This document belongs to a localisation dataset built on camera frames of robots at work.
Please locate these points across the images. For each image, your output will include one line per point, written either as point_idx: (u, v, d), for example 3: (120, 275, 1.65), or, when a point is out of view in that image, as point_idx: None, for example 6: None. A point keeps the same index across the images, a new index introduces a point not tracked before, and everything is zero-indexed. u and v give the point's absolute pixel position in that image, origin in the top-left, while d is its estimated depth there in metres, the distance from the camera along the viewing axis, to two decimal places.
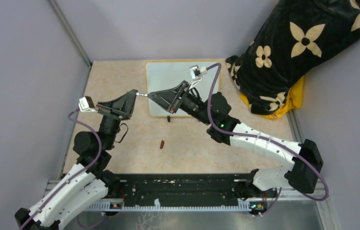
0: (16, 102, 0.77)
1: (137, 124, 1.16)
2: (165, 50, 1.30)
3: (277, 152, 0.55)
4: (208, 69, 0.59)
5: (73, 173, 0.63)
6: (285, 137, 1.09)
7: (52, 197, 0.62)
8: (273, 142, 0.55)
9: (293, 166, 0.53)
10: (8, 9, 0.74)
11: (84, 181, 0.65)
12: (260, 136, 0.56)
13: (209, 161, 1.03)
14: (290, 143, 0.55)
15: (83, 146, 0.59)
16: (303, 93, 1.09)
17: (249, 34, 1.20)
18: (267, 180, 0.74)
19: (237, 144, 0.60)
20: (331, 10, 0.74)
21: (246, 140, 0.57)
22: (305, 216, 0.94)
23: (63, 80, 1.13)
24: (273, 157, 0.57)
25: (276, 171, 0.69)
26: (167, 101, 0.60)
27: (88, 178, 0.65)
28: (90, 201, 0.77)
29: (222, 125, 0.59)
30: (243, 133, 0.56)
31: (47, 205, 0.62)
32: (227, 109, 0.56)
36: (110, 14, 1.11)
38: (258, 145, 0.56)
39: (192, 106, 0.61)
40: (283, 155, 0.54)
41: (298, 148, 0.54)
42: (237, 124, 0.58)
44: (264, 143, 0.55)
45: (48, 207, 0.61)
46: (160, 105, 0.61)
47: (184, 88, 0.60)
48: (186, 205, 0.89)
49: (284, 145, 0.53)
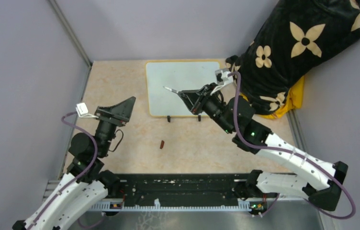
0: (16, 102, 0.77)
1: (137, 124, 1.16)
2: (165, 50, 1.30)
3: (311, 173, 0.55)
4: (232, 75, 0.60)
5: (64, 184, 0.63)
6: (285, 137, 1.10)
7: (46, 210, 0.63)
8: (308, 161, 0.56)
9: (324, 187, 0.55)
10: (8, 8, 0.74)
11: (77, 190, 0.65)
12: (296, 153, 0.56)
13: (209, 161, 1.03)
14: (325, 164, 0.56)
15: (80, 147, 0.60)
16: (303, 93, 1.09)
17: (249, 34, 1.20)
18: (274, 186, 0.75)
19: (266, 156, 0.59)
20: (331, 10, 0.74)
21: (279, 155, 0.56)
22: (305, 216, 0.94)
23: (63, 80, 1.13)
24: (302, 174, 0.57)
25: (291, 181, 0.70)
26: (191, 102, 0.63)
27: (80, 188, 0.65)
28: (90, 204, 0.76)
29: (253, 134, 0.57)
30: (278, 147, 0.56)
31: (42, 216, 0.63)
32: (250, 112, 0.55)
36: (110, 14, 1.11)
38: (291, 162, 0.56)
39: (213, 110, 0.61)
40: (318, 176, 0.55)
41: (332, 170, 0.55)
42: (269, 135, 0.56)
44: (300, 162, 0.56)
45: (42, 219, 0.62)
46: (186, 104, 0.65)
47: (206, 91, 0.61)
48: (186, 205, 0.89)
49: (321, 167, 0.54)
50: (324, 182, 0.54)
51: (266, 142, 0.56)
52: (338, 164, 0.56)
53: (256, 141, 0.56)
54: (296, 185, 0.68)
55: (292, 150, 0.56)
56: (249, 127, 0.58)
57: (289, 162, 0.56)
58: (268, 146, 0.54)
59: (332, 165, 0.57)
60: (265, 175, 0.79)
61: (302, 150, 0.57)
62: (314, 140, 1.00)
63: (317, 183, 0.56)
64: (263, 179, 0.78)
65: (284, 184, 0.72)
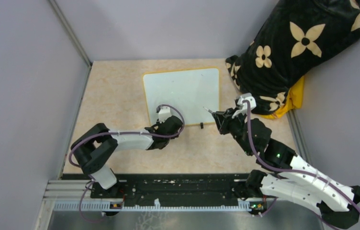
0: (16, 103, 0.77)
1: (137, 124, 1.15)
2: (166, 50, 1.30)
3: (333, 197, 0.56)
4: (244, 96, 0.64)
5: (146, 132, 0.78)
6: (285, 137, 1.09)
7: (127, 134, 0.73)
8: (330, 185, 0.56)
9: (343, 210, 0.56)
10: (7, 9, 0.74)
11: (143, 144, 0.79)
12: (319, 177, 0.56)
13: (209, 161, 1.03)
14: (345, 189, 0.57)
15: (176, 120, 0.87)
16: (304, 93, 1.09)
17: (249, 34, 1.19)
18: (280, 193, 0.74)
19: (288, 177, 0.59)
20: (331, 10, 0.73)
21: (302, 177, 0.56)
22: (305, 217, 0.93)
23: (63, 80, 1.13)
24: (322, 196, 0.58)
25: (302, 194, 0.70)
26: (219, 122, 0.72)
27: (145, 144, 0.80)
28: (103, 178, 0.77)
29: (278, 155, 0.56)
30: (302, 170, 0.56)
31: (123, 135, 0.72)
32: (266, 133, 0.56)
36: (110, 15, 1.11)
38: (314, 185, 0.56)
39: (234, 132, 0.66)
40: (339, 200, 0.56)
41: (352, 194, 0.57)
42: (294, 157, 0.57)
44: (323, 185, 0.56)
45: (122, 137, 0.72)
46: (216, 121, 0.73)
47: (230, 113, 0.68)
48: (186, 205, 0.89)
49: (342, 191, 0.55)
50: (344, 206, 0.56)
51: (291, 165, 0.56)
52: (355, 189, 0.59)
53: (282, 163, 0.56)
54: (309, 199, 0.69)
55: (315, 174, 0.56)
56: (273, 149, 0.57)
57: (312, 185, 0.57)
58: (293, 170, 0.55)
59: (350, 188, 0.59)
60: (271, 179, 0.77)
61: (324, 174, 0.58)
62: (315, 141, 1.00)
63: (336, 205, 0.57)
64: (269, 183, 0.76)
65: (294, 194, 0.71)
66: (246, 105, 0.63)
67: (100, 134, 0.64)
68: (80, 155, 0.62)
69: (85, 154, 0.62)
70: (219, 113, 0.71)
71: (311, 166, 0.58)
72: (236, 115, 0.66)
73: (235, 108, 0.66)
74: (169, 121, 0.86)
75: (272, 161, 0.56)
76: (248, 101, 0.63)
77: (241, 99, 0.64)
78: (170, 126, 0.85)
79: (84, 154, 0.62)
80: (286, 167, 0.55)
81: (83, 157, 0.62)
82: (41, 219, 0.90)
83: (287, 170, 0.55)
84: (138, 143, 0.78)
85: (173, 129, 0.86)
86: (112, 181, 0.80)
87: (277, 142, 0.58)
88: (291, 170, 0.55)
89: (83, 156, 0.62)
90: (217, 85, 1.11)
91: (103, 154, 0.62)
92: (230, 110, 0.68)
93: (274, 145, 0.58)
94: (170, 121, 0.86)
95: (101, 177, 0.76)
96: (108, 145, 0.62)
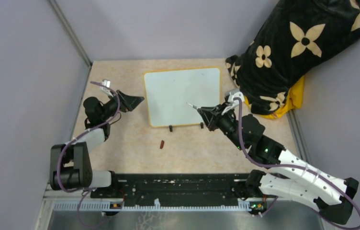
0: (16, 103, 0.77)
1: (136, 124, 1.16)
2: (166, 50, 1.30)
3: (324, 189, 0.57)
4: (233, 93, 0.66)
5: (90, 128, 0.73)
6: (285, 137, 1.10)
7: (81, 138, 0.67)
8: (320, 178, 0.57)
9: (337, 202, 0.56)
10: (8, 9, 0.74)
11: (97, 137, 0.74)
12: (308, 169, 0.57)
13: (209, 161, 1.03)
14: (337, 181, 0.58)
15: (90, 105, 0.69)
16: (303, 93, 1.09)
17: (248, 34, 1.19)
18: (279, 191, 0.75)
19: (281, 172, 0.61)
20: (331, 10, 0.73)
21: (292, 171, 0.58)
22: (305, 216, 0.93)
23: (63, 79, 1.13)
24: (314, 189, 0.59)
25: (299, 190, 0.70)
26: (206, 119, 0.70)
27: (100, 136, 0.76)
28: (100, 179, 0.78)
29: (266, 150, 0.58)
30: (291, 164, 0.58)
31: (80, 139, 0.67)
32: (260, 130, 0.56)
36: (110, 14, 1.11)
38: (304, 178, 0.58)
39: (226, 128, 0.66)
40: (330, 192, 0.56)
41: (344, 186, 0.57)
42: (283, 151, 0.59)
44: (312, 178, 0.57)
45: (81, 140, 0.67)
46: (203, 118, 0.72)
47: (219, 110, 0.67)
48: (186, 205, 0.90)
49: (332, 183, 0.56)
50: (336, 198, 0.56)
51: (279, 159, 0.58)
52: (349, 180, 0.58)
53: (271, 157, 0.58)
54: (306, 195, 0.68)
55: (304, 166, 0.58)
56: (261, 144, 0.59)
57: (302, 178, 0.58)
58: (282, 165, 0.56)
59: (343, 180, 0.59)
60: (269, 178, 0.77)
61: (314, 166, 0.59)
62: (314, 140, 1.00)
63: (329, 198, 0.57)
64: (267, 182, 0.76)
65: (292, 192, 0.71)
66: (237, 102, 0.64)
67: (62, 152, 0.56)
68: (67, 179, 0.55)
69: (71, 173, 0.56)
70: (205, 109, 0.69)
71: (300, 160, 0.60)
72: (226, 111, 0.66)
73: (225, 104, 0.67)
74: (91, 112, 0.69)
75: (262, 156, 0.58)
76: (238, 97, 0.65)
77: (232, 97, 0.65)
78: (98, 113, 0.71)
79: (71, 174, 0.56)
80: (275, 163, 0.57)
81: (71, 178, 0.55)
82: (41, 218, 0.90)
83: (276, 166, 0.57)
84: (95, 140, 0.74)
85: (102, 110, 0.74)
86: (107, 175, 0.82)
87: (267, 138, 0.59)
88: (279, 165, 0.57)
89: (72, 174, 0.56)
90: (217, 85, 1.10)
91: (83, 159, 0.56)
92: (219, 107, 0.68)
93: (264, 141, 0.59)
94: (94, 113, 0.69)
95: (98, 181, 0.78)
96: (81, 150, 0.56)
